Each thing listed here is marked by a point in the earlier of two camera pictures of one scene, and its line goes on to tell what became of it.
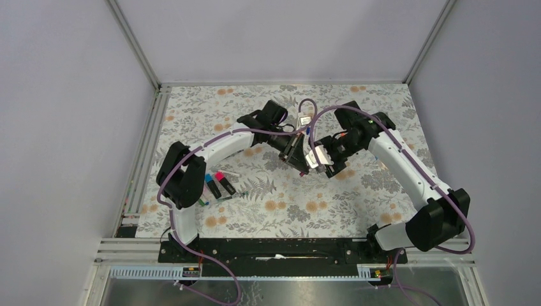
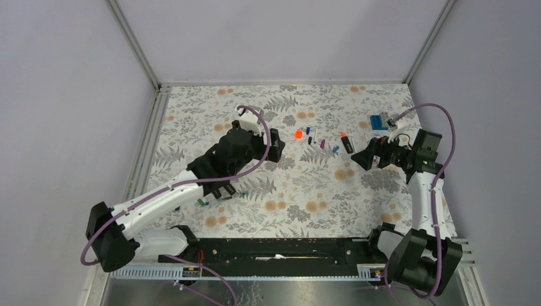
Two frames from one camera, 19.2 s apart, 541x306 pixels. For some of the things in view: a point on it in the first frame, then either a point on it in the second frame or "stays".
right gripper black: (337, 166) -> (377, 147)
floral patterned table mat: (254, 189) stays
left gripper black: (293, 153) -> (276, 146)
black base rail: (373, 256) stays
